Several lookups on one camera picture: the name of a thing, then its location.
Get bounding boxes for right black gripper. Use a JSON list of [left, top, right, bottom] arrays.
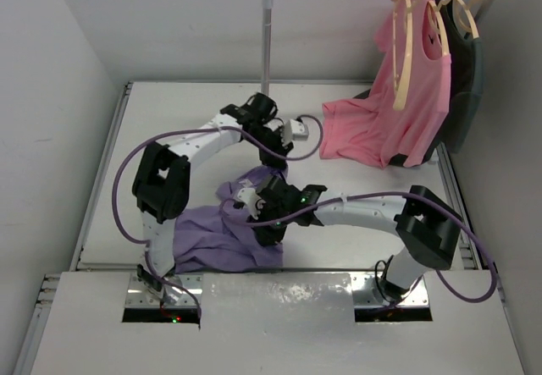
[[246, 200, 293, 245]]

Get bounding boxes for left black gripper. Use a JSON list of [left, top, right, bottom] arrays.
[[244, 124, 292, 169]]

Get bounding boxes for purple t shirt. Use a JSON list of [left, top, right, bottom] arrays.
[[173, 165, 290, 274]]

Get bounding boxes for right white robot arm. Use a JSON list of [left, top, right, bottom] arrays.
[[236, 177, 461, 306]]

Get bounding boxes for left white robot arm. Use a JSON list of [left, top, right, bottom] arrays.
[[132, 93, 307, 296]]

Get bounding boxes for pink t shirt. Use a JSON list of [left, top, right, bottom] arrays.
[[319, 0, 451, 168]]

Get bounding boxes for beige hanger in pink shirt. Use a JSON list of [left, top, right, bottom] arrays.
[[427, 0, 451, 57]]

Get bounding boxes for dark grey t shirt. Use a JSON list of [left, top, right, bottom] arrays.
[[353, 0, 484, 168]]

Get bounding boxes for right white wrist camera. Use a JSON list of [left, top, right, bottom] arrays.
[[234, 187, 265, 219]]

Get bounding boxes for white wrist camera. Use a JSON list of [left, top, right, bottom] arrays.
[[234, 187, 265, 219], [281, 119, 309, 146]]

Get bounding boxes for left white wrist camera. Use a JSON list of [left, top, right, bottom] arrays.
[[281, 119, 309, 146]]

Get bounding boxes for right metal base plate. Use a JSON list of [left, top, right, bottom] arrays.
[[350, 271, 429, 309]]

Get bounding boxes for metal base plate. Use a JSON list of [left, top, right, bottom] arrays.
[[350, 271, 429, 309], [124, 273, 203, 309]]

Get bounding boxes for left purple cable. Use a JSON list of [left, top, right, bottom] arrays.
[[110, 114, 324, 321]]

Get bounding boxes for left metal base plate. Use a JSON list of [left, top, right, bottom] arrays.
[[124, 273, 203, 309]]

